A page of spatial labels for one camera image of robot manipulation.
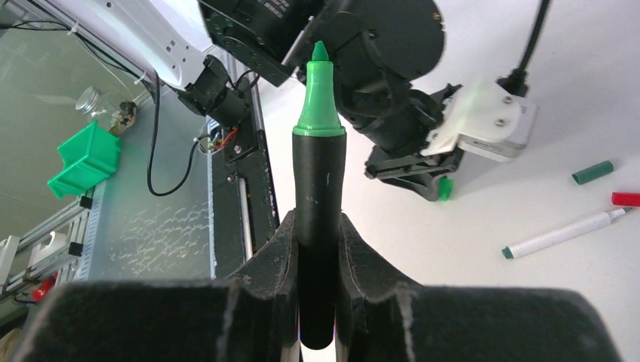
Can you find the small glass jar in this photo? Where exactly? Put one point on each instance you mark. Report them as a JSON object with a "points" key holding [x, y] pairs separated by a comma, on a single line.
{"points": [[112, 112]]}

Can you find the green plastic bin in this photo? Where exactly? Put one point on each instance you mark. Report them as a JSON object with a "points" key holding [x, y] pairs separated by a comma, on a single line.
{"points": [[89, 157]]}

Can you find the red pen cap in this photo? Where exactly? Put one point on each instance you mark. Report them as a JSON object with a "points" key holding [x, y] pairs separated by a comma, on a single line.
{"points": [[625, 199]]}

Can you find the white marker green end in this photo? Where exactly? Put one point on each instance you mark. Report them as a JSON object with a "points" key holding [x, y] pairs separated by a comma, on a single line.
{"points": [[564, 233]]}

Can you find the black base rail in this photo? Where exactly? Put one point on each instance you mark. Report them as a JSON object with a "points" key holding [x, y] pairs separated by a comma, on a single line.
{"points": [[244, 208]]}

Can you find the aluminium frame rail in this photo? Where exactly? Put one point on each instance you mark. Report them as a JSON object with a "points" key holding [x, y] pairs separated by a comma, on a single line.
{"points": [[56, 251]]}

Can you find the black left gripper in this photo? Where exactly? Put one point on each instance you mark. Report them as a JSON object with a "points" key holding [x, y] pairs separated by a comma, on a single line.
{"points": [[377, 49]]}

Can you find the dark green pen cap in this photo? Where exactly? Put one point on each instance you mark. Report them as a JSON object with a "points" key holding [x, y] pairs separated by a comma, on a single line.
{"points": [[593, 172]]}

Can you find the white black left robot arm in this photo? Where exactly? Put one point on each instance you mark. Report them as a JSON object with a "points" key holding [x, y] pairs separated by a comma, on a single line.
{"points": [[254, 32]]}

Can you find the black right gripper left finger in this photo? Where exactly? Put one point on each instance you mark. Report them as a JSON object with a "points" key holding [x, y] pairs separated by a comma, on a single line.
{"points": [[249, 315]]}

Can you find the black green highlighter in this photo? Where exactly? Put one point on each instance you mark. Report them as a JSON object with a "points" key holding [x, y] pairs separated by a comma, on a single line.
{"points": [[319, 155]]}

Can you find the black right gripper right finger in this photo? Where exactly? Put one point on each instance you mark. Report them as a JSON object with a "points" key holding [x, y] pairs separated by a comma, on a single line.
{"points": [[383, 315]]}

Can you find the green highlighter cap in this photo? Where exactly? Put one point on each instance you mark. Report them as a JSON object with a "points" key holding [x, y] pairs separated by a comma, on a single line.
{"points": [[445, 188]]}

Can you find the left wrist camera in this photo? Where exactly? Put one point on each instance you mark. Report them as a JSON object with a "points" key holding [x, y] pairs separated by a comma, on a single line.
{"points": [[484, 119]]}

